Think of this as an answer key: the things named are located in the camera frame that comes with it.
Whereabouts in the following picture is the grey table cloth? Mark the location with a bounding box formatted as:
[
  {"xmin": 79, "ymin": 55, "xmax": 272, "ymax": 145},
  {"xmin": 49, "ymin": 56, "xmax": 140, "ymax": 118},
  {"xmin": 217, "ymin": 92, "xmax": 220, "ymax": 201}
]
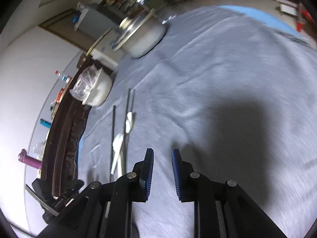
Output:
[{"xmin": 78, "ymin": 7, "xmax": 316, "ymax": 237}]

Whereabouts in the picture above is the dark carved wooden sideboard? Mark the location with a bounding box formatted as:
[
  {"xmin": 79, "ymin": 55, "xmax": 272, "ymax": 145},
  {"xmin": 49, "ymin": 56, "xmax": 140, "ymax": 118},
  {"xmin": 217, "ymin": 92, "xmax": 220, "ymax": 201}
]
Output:
[{"xmin": 40, "ymin": 55, "xmax": 113, "ymax": 197}]

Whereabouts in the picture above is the white chest freezer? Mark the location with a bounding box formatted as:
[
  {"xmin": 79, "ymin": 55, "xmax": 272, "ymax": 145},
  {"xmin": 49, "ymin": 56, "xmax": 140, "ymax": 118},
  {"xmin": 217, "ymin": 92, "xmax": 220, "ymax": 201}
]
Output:
[{"xmin": 87, "ymin": 29, "xmax": 125, "ymax": 70}]

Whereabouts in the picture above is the red children chair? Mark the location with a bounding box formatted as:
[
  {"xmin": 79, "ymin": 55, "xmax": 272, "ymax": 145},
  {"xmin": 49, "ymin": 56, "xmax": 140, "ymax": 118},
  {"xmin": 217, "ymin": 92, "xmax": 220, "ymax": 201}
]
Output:
[{"xmin": 296, "ymin": 3, "xmax": 316, "ymax": 32}]

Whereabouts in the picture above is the purple water bottle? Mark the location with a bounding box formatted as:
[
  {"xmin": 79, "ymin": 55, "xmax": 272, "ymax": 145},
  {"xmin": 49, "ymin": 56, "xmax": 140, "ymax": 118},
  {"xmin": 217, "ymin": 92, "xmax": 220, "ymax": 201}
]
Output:
[{"xmin": 18, "ymin": 149, "xmax": 42, "ymax": 169}]

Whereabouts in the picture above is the white step stool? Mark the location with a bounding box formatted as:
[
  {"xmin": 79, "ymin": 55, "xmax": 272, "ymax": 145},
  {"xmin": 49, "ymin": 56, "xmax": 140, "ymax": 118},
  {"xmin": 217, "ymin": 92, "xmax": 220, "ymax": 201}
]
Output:
[{"xmin": 276, "ymin": 0, "xmax": 298, "ymax": 16}]

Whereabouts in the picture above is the white pot with plastic bag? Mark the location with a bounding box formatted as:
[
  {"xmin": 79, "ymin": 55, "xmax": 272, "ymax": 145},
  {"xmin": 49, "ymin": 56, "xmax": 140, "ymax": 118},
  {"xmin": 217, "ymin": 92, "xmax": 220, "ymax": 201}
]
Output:
[{"xmin": 69, "ymin": 64, "xmax": 113, "ymax": 107}]

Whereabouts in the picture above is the clear plastic water bottle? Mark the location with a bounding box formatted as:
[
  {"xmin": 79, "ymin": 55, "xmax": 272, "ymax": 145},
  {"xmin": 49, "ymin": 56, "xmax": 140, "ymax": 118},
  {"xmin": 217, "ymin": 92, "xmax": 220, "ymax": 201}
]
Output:
[{"xmin": 55, "ymin": 71, "xmax": 72, "ymax": 83}]

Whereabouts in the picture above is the grey refrigerator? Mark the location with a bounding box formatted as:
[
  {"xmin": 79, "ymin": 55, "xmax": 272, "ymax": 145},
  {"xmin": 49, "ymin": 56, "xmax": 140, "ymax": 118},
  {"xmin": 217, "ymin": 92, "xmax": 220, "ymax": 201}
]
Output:
[{"xmin": 73, "ymin": 2, "xmax": 123, "ymax": 39}]

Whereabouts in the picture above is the teal water bottle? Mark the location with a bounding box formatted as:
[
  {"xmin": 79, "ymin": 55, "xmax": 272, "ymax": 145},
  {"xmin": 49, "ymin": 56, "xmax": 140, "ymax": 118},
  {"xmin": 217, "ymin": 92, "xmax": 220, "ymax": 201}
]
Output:
[{"xmin": 39, "ymin": 118, "xmax": 52, "ymax": 128}]

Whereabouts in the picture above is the aluminium pot with lid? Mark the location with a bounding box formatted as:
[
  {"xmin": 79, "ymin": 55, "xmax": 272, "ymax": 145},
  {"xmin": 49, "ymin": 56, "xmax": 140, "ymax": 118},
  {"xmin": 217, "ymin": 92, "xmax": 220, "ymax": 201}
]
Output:
[{"xmin": 112, "ymin": 9, "xmax": 167, "ymax": 59}]

